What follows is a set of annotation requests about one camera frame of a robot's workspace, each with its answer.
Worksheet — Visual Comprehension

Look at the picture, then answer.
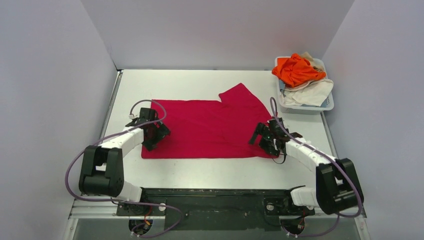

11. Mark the red t-shirt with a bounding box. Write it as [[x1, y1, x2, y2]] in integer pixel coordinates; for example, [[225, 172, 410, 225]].
[[141, 83, 271, 159]]

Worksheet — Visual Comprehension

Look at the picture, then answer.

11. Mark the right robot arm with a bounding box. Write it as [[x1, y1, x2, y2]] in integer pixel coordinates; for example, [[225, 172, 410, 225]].
[[249, 118, 364, 215]]

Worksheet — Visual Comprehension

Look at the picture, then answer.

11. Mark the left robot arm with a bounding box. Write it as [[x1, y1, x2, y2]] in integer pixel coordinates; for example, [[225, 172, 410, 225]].
[[78, 107, 171, 215]]

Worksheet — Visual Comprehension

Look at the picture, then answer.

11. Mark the light blue garment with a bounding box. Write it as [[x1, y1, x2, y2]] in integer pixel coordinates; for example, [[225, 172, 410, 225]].
[[277, 79, 286, 94]]

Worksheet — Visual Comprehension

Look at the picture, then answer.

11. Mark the cream white t-shirt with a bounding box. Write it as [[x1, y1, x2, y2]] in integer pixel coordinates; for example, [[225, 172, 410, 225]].
[[279, 51, 334, 108]]

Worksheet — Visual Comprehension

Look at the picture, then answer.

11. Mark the white plastic laundry basket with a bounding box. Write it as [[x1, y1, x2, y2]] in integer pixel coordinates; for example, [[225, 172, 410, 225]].
[[276, 76, 334, 114]]

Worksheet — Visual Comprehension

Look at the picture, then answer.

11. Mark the orange t-shirt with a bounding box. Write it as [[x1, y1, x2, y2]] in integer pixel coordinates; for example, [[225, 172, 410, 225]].
[[271, 53, 327, 88]]

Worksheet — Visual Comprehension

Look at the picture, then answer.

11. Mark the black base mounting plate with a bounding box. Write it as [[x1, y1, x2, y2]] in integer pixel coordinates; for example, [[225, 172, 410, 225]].
[[116, 188, 323, 234]]

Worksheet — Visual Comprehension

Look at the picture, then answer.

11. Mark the aluminium rail frame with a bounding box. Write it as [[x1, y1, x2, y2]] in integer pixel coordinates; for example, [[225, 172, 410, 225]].
[[63, 188, 371, 240]]

